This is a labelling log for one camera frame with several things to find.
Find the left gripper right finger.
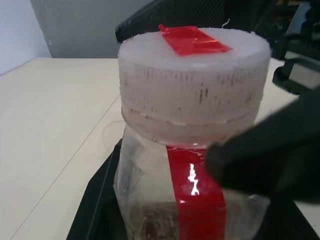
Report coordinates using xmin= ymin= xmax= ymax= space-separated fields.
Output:
xmin=205 ymin=89 xmax=320 ymax=240

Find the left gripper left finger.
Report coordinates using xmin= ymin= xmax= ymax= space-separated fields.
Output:
xmin=66 ymin=141 xmax=126 ymax=240

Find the clear plastic drink bottle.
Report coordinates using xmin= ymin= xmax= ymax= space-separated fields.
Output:
xmin=112 ymin=119 xmax=273 ymax=240

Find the white foam-covered bottle cap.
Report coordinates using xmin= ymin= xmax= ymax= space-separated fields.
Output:
xmin=116 ymin=24 xmax=272 ymax=146

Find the clear wine glass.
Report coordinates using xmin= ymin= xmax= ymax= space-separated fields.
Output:
xmin=102 ymin=119 xmax=126 ymax=151

